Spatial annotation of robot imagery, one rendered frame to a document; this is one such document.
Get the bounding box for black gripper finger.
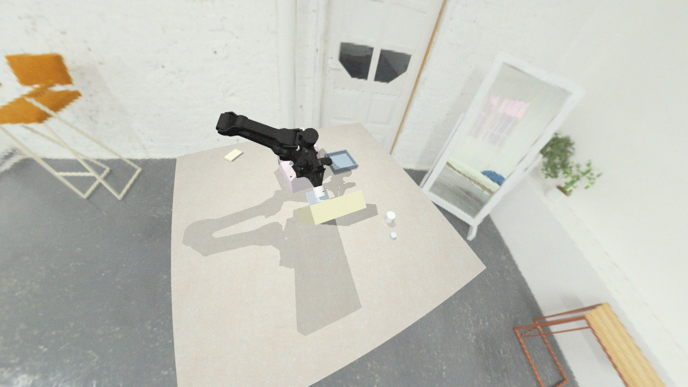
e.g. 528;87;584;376
310;168;326;186
303;174;317;188

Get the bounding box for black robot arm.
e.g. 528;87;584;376
216;111;319;173

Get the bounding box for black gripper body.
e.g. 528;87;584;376
296;149;333;178

